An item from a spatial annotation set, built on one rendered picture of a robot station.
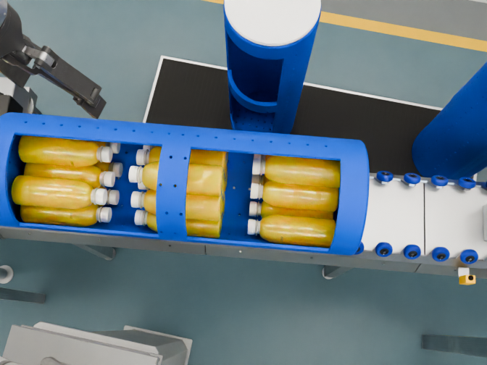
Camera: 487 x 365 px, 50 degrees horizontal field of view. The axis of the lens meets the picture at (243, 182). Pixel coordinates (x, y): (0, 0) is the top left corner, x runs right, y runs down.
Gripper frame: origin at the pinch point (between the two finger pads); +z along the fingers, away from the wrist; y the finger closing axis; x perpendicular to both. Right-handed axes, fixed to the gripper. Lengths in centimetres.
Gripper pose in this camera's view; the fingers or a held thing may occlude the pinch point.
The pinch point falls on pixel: (59, 91)
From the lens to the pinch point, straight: 83.6
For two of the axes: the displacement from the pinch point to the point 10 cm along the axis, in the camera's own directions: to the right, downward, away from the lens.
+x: 4.2, -8.9, 1.8
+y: 9.0, 3.8, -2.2
